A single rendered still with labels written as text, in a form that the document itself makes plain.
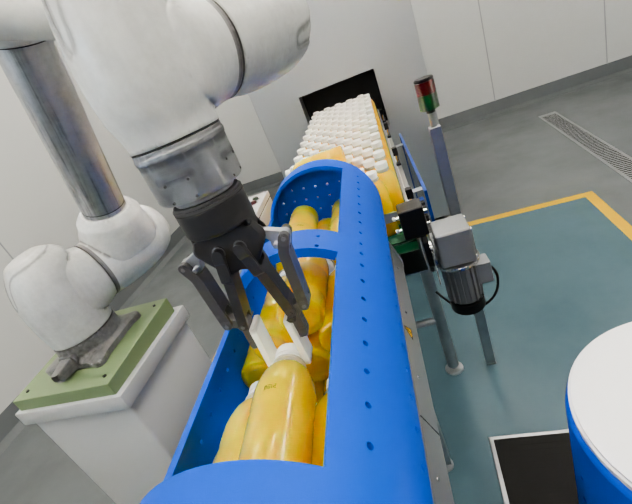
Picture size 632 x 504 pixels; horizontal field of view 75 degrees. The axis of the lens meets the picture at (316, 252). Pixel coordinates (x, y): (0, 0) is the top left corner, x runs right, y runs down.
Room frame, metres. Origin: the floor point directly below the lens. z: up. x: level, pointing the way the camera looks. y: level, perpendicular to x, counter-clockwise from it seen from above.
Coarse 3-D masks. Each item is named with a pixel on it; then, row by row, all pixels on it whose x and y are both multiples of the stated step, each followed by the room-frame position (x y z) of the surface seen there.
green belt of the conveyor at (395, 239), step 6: (396, 174) 1.60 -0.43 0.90; (396, 234) 1.11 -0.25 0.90; (402, 234) 1.10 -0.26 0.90; (390, 240) 1.09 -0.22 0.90; (396, 240) 1.08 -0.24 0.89; (402, 240) 1.07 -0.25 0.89; (408, 240) 1.07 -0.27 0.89; (414, 240) 1.06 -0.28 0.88; (396, 246) 1.07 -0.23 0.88; (402, 246) 1.07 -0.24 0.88; (408, 246) 1.06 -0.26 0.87; (414, 246) 1.06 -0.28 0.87; (402, 252) 1.08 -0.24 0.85
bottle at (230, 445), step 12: (252, 396) 0.41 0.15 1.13; (240, 408) 0.38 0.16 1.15; (228, 420) 0.38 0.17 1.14; (240, 420) 0.36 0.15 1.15; (228, 432) 0.35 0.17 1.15; (240, 432) 0.34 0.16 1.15; (228, 444) 0.33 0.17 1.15; (240, 444) 0.33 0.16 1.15; (216, 456) 0.33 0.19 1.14; (228, 456) 0.32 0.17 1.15
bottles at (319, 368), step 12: (324, 228) 0.90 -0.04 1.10; (276, 264) 0.85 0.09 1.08; (312, 336) 0.53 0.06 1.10; (252, 348) 0.57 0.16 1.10; (252, 360) 0.53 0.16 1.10; (312, 360) 0.50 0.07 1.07; (324, 360) 0.50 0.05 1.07; (252, 372) 0.53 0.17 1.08; (312, 372) 0.51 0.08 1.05; (324, 372) 0.50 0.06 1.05; (324, 384) 0.51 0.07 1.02
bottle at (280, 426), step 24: (288, 360) 0.38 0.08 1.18; (264, 384) 0.35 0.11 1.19; (288, 384) 0.34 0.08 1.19; (312, 384) 0.36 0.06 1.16; (264, 408) 0.32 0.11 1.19; (288, 408) 0.31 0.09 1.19; (312, 408) 0.33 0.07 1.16; (264, 432) 0.29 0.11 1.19; (288, 432) 0.29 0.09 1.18; (312, 432) 0.30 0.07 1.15; (240, 456) 0.28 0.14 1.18; (264, 456) 0.27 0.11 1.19; (288, 456) 0.26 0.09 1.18
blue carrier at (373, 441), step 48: (288, 192) 1.03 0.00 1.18; (336, 192) 1.00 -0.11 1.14; (336, 240) 0.58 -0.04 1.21; (384, 240) 0.69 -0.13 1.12; (336, 288) 0.45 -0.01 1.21; (384, 288) 0.50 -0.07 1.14; (240, 336) 0.61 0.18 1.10; (336, 336) 0.36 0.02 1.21; (384, 336) 0.39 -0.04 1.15; (240, 384) 0.53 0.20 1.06; (336, 384) 0.30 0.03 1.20; (384, 384) 0.31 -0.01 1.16; (192, 432) 0.40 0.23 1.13; (336, 432) 0.25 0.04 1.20; (384, 432) 0.26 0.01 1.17; (192, 480) 0.23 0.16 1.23; (240, 480) 0.21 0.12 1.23; (288, 480) 0.21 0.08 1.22; (336, 480) 0.21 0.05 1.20; (384, 480) 0.21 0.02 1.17
